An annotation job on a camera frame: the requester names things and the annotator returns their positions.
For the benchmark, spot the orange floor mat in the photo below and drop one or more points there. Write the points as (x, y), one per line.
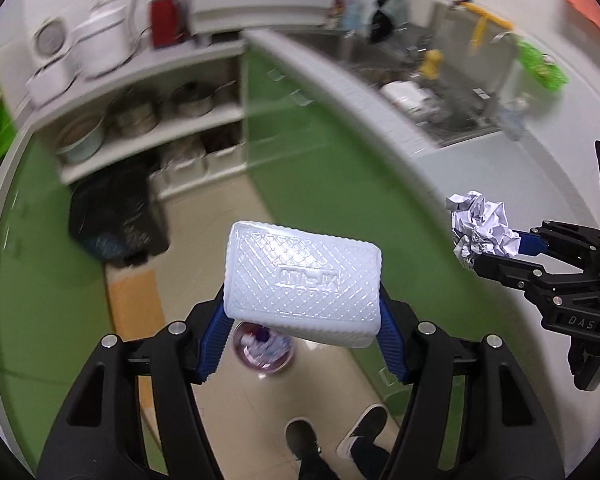
(135, 305)

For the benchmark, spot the pink trash bin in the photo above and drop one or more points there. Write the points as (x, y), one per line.
(261, 349)

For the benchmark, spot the right shoe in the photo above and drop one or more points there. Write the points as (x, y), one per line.
(369, 425)

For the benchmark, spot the white plastic container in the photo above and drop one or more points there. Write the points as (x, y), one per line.
(311, 286)

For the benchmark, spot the white bowl in sink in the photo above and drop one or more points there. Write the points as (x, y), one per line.
(408, 97)

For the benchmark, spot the shoe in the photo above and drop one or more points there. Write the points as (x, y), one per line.
(369, 425)
(301, 439)

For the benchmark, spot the green plastic basket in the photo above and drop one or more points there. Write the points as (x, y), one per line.
(541, 66)

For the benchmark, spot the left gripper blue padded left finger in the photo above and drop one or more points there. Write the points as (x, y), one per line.
(214, 327)

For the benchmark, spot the white rice cooker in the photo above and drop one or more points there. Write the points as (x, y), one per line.
(103, 42)

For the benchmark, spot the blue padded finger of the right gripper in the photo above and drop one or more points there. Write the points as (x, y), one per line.
(531, 243)
(512, 273)

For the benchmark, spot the stainless steel sink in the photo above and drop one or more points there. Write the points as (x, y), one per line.
(445, 108)

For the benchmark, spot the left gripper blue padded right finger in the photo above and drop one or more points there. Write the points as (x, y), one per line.
(389, 338)

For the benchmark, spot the left shoe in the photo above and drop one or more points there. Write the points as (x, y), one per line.
(301, 439)

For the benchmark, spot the steel pot on shelf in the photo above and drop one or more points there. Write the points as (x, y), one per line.
(197, 98)

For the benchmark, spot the yellow sponge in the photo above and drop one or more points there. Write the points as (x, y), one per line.
(431, 64)

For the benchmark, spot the red kettle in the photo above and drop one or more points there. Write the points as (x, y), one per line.
(167, 24)

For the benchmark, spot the black trash bin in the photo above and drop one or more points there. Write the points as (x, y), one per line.
(117, 219)

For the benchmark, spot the light blue basin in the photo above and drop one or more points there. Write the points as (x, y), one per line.
(80, 139)

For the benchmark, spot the paper ball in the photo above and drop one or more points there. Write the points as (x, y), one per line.
(480, 227)

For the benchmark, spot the yellow rack bar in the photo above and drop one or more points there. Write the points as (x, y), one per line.
(484, 18)

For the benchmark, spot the soap dispenser bottle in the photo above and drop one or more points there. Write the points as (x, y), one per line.
(511, 116)

